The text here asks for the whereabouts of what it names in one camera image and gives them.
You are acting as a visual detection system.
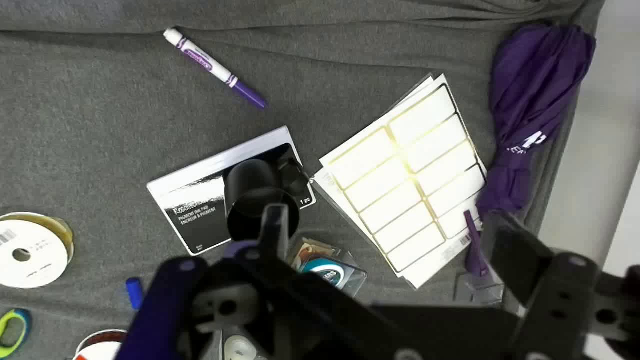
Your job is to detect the black cup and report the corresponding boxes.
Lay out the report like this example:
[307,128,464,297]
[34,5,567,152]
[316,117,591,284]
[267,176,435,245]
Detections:
[224,158,296,245]

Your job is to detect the white ribbon spool gold ribbon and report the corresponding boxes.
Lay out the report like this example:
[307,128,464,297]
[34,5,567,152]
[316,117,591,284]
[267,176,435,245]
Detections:
[0,210,75,291]

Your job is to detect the purple marker white barrel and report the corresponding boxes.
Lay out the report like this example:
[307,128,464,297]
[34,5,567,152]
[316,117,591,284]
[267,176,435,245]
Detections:
[161,27,267,112]

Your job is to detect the white label sheets stack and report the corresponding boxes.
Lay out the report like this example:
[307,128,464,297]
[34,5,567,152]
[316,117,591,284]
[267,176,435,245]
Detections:
[311,73,490,291]

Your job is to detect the green handled scissors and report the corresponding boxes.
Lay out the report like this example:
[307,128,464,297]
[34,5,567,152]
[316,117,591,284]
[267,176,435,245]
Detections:
[0,307,34,360]

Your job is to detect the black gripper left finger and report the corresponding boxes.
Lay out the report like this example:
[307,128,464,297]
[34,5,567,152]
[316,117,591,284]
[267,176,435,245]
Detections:
[191,202,293,329]

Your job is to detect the blue marker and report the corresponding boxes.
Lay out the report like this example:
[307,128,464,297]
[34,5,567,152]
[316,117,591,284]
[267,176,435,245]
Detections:
[124,276,145,314]

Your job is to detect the orange and white ribbon spool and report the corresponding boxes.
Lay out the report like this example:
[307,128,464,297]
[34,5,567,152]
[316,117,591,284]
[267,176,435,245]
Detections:
[70,327,129,360]

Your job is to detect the white tablet device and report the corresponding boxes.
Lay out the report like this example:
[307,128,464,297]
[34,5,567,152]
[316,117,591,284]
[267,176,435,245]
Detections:
[145,126,318,259]

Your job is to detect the purple cloth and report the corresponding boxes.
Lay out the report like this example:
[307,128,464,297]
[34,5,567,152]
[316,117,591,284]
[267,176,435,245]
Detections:
[462,22,597,279]

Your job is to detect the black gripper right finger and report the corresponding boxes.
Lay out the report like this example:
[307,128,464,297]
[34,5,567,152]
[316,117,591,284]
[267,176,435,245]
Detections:
[490,214,606,360]

